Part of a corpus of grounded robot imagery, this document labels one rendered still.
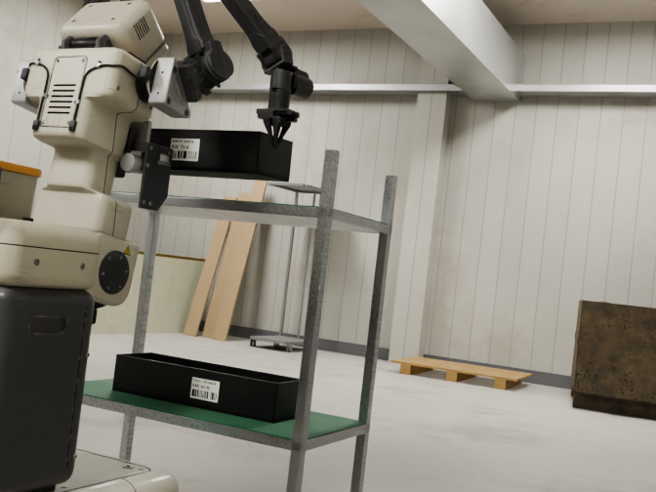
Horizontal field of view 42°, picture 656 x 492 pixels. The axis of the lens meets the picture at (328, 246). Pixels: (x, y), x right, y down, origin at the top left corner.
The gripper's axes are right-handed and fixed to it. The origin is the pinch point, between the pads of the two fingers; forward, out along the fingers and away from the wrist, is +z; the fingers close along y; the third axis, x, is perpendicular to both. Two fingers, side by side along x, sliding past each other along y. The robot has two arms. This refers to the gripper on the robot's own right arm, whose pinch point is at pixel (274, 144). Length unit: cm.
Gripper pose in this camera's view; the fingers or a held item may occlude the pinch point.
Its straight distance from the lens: 227.6
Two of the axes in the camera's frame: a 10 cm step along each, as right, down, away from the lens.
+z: -0.9, 10.0, -0.2
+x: -4.5, -0.6, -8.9
